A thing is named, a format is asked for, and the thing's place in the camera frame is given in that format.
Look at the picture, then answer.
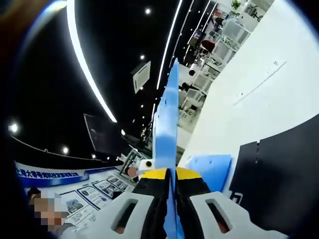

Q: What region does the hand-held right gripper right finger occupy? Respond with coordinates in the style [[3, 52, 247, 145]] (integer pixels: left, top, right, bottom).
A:
[[175, 166, 291, 239]]

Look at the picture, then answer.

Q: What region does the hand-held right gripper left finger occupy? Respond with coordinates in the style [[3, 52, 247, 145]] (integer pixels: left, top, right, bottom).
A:
[[58, 167, 173, 239]]

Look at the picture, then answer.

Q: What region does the blue folder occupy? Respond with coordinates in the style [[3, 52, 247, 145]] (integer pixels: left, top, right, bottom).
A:
[[185, 154, 233, 196], [153, 58, 180, 239]]

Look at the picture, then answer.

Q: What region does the black folder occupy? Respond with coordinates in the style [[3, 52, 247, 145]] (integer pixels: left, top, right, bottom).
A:
[[228, 116, 319, 227]]

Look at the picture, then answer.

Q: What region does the large hanging dark display screen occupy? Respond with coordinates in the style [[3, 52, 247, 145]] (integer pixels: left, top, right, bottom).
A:
[[83, 113, 127, 153]]

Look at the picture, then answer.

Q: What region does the ceiling air conditioner unit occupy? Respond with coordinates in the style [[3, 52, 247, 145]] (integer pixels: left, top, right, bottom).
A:
[[131, 60, 152, 94]]

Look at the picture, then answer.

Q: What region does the narrow ceiling light strip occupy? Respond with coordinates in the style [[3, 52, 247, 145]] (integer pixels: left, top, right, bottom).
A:
[[156, 0, 184, 90]]

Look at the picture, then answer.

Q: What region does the small hanging display screen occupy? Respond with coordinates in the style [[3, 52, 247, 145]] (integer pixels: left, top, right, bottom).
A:
[[189, 28, 206, 47]]

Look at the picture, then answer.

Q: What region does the wide curved ceiling light strip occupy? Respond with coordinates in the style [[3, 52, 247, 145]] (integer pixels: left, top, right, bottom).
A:
[[66, 0, 118, 123]]

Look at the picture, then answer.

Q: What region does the group of ceiling spotlights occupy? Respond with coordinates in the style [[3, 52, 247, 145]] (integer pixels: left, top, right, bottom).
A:
[[8, 7, 153, 160]]

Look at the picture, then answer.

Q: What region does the row of white office chairs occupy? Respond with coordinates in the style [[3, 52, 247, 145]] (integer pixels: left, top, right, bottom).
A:
[[178, 13, 260, 118]]

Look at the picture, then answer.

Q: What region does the blue-bordered wall display board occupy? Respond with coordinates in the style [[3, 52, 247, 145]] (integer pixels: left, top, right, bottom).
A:
[[14, 160, 137, 229]]

